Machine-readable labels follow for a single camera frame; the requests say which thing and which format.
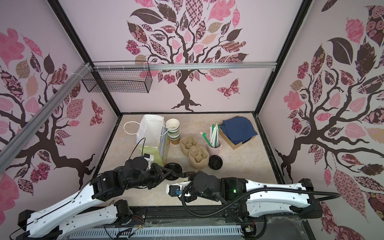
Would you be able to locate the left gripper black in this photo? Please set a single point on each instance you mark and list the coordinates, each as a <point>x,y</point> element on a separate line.
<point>158,174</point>

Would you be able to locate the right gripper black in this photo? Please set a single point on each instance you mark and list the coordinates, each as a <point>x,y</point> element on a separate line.
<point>192,175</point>

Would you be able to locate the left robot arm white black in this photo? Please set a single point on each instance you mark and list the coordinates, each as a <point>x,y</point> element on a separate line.
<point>72,214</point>

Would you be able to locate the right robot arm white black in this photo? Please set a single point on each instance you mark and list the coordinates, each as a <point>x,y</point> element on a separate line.
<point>243,198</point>

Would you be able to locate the black coffee lid stack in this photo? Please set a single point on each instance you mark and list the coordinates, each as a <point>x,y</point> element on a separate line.
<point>215,162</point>

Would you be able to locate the brown pulp cup carrier stack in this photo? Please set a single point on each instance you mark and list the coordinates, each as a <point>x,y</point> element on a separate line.
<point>198,156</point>

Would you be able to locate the pink bucket straw holder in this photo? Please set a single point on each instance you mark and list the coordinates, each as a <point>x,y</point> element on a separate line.
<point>214,151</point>

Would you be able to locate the stack of paper cups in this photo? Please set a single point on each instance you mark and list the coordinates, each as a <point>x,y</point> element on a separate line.
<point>174,131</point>

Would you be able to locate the green wrapped straw leaning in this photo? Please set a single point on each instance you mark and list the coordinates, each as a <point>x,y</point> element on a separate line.
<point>204,135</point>

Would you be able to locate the dark blue napkins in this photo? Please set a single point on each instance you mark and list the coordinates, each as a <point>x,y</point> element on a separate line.
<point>238,130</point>

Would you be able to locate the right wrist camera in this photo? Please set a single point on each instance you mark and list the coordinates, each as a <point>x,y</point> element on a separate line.
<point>174,190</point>

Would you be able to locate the paper gift bag with handles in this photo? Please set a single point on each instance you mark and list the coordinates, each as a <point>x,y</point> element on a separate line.
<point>153,129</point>

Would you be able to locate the white slotted cable duct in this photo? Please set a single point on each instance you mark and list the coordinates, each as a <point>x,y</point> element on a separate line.
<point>156,232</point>

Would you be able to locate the black wire basket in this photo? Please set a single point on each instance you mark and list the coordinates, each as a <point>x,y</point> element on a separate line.
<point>119,77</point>

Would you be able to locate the aluminium rail left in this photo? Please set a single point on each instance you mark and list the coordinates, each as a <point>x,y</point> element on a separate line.
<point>11,150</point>

